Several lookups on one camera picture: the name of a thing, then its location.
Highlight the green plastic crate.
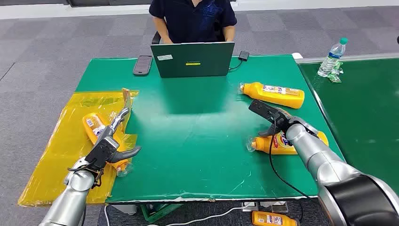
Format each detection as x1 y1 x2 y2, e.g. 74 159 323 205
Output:
140 203 184 223

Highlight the long white floor cable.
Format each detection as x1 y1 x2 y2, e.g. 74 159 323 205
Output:
146 204 252 226

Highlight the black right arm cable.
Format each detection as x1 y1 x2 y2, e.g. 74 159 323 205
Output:
268 116 317 202

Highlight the dark green laptop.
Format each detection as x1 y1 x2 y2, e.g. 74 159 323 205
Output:
150 41 235 79

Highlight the brown cardboard strip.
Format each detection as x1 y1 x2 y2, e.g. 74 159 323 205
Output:
121 88 134 114

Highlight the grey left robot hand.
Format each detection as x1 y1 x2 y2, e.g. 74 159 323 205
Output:
84 107 142 172

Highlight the orange detergent bottle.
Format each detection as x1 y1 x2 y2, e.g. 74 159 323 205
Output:
252 210 300 226
82 113 134 178
246 131 329 156
239 82 305 109

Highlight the white power strip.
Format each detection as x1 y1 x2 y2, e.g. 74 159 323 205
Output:
242 202 289 213

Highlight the clear water bottle green cap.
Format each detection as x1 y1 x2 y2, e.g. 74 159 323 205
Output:
317 37 349 78

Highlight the yellow plastic sheet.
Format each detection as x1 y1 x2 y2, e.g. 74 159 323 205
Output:
17 88 140 207

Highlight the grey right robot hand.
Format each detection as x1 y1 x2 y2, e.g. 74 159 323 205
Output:
248 99 293 138

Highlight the green crumpled wrapper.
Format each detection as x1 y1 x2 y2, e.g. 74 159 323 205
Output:
327 61 344 84

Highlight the white table leg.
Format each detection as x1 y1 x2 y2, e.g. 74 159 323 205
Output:
112 204 138 216

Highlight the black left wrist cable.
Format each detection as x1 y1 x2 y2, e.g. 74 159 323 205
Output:
67 161 105 189

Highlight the person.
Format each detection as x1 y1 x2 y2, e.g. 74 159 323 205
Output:
148 0 238 44

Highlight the grey smartphone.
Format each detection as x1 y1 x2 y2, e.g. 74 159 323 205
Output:
133 55 153 76

